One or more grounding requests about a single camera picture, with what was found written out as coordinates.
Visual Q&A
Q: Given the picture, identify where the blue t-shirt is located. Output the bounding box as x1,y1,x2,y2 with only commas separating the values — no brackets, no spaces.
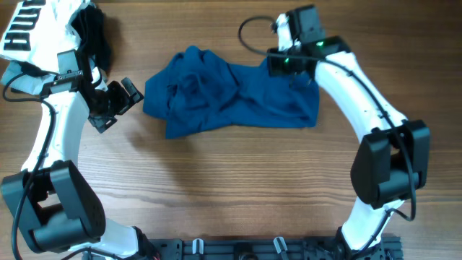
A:
143,46,320,139

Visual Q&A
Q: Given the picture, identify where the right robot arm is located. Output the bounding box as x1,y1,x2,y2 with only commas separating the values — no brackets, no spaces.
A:
267,5,430,259

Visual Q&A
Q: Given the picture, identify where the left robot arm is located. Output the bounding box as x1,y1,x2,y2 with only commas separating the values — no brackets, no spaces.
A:
1,50,156,259

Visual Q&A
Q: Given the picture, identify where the black folded garment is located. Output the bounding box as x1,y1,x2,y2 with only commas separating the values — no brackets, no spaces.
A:
17,4,113,79

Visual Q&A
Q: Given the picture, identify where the grey folded garment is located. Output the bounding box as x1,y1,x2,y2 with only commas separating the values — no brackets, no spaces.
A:
1,61,58,95

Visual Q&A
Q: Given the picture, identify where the white shirt with black lettering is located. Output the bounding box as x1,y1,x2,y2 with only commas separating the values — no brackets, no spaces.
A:
1,0,92,72

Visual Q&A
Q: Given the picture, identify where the left black cable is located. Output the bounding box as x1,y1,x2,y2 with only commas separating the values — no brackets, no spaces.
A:
1,71,58,260

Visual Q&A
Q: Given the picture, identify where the black cable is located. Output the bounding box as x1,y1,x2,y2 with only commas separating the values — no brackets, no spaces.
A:
237,15,417,254
1,71,58,260

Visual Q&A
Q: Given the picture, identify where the right black cable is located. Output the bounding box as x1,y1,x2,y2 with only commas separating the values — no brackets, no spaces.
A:
237,15,417,254

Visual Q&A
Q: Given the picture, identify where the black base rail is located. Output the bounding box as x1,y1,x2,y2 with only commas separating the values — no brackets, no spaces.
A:
144,236,403,260

